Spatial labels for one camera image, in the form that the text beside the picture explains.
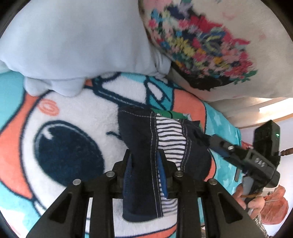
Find beige padded headboard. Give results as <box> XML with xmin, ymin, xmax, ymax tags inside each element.
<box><xmin>209</xmin><ymin>97</ymin><xmax>292</xmax><ymax>128</ymax></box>

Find pale blue plush pillow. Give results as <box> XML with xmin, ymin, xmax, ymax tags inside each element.
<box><xmin>1</xmin><ymin>1</ymin><xmax>171</xmax><ymax>97</ymax></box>

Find right hand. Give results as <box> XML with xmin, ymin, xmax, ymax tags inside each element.
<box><xmin>233</xmin><ymin>183</ymin><xmax>267</xmax><ymax>220</ymax></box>

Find white floral butterfly pillow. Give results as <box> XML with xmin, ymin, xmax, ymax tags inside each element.
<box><xmin>139</xmin><ymin>1</ymin><xmax>292</xmax><ymax>102</ymax></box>

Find grey knit sleeve forearm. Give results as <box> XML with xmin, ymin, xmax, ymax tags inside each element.
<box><xmin>253</xmin><ymin>214</ymin><xmax>269</xmax><ymax>238</ymax></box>

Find red orange object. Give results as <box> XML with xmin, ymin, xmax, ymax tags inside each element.
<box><xmin>261</xmin><ymin>185</ymin><xmax>289</xmax><ymax>225</ymax></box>

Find teal cartoon fleece blanket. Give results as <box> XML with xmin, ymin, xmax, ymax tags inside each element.
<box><xmin>1</xmin><ymin>71</ymin><xmax>241</xmax><ymax>237</ymax></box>

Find striped navy kids pants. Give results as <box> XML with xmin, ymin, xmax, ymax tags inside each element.
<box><xmin>118</xmin><ymin>107</ymin><xmax>213</xmax><ymax>223</ymax></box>

